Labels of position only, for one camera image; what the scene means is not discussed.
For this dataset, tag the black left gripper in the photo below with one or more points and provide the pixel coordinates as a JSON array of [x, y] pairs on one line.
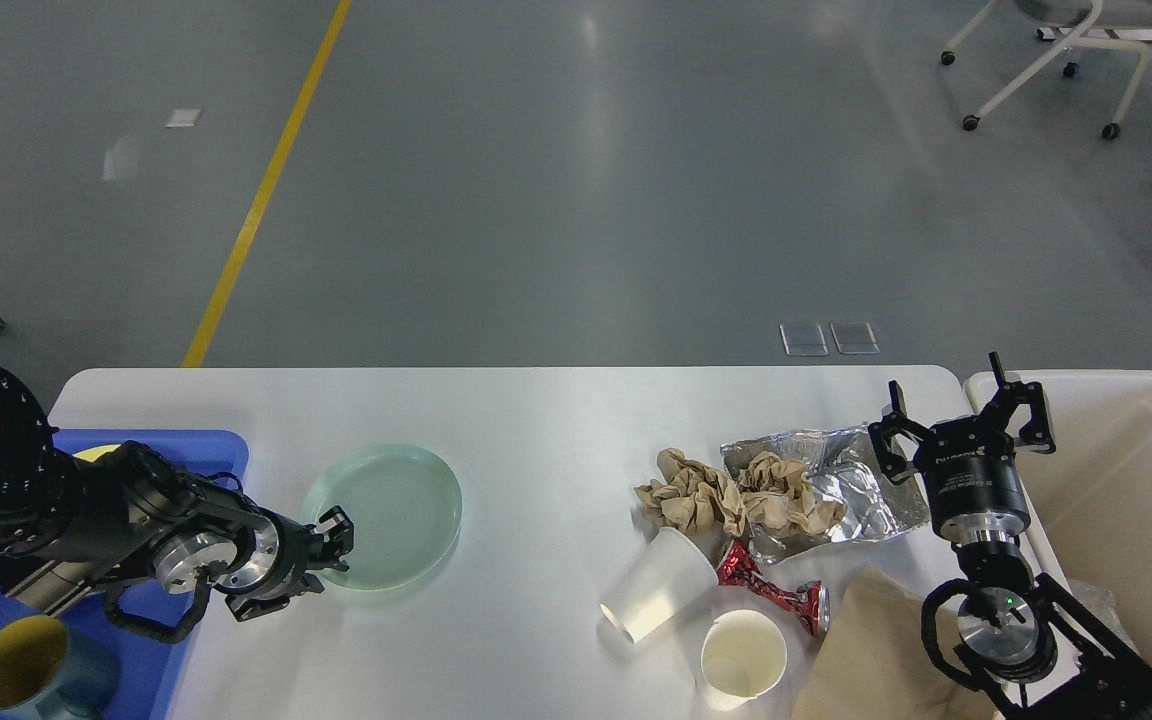
[[282, 554]]

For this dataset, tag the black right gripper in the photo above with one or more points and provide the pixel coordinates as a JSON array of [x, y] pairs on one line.
[[976, 480]]

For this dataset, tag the light green plate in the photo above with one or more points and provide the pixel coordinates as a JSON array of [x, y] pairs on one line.
[[406, 505]]

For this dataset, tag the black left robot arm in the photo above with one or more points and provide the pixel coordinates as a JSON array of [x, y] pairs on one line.
[[153, 539]]

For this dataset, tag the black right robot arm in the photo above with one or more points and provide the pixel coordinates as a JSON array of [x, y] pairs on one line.
[[1019, 637]]

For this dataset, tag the silver foil bag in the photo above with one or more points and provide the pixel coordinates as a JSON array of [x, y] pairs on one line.
[[841, 464]]

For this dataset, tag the floor outlet cover right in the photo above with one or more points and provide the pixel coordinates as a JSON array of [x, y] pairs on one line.
[[855, 338]]

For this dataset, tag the floor outlet cover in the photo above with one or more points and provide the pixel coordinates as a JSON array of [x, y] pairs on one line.
[[855, 338], [804, 339]]

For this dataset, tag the blue plastic tray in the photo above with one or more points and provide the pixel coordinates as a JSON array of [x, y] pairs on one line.
[[149, 670]]

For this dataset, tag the white plastic bin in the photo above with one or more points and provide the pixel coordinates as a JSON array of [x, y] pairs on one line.
[[1093, 495]]

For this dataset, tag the crumpled brown paper right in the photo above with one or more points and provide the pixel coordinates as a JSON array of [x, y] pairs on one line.
[[778, 499]]

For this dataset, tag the crumpled brown paper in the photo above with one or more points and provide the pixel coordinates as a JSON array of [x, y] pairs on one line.
[[778, 499], [692, 497]]

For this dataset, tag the floor outlet cover left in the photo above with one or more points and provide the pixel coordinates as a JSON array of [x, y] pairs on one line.
[[804, 339]]

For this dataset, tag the red foil wrapper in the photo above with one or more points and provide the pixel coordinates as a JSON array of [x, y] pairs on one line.
[[809, 602]]

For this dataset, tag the yellow plate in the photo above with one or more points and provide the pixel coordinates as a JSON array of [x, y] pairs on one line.
[[93, 454]]

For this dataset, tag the brown paper bag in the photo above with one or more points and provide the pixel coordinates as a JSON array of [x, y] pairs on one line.
[[872, 664]]

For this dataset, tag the crumpled brown paper left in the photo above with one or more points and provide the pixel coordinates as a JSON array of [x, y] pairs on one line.
[[692, 497]]

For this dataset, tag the upright white paper cup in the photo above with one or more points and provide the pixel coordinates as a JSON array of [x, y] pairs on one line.
[[743, 656]]

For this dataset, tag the tipped white paper cup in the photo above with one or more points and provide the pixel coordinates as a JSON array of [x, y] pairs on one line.
[[669, 575]]

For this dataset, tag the white office chair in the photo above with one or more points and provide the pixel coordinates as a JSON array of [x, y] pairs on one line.
[[1081, 25]]

